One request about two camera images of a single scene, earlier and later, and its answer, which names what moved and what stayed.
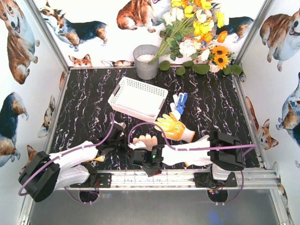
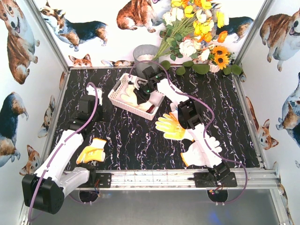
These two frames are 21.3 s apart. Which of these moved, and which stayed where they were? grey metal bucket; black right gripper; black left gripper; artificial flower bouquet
Moved: black left gripper; black right gripper
Stayed: grey metal bucket; artificial flower bouquet
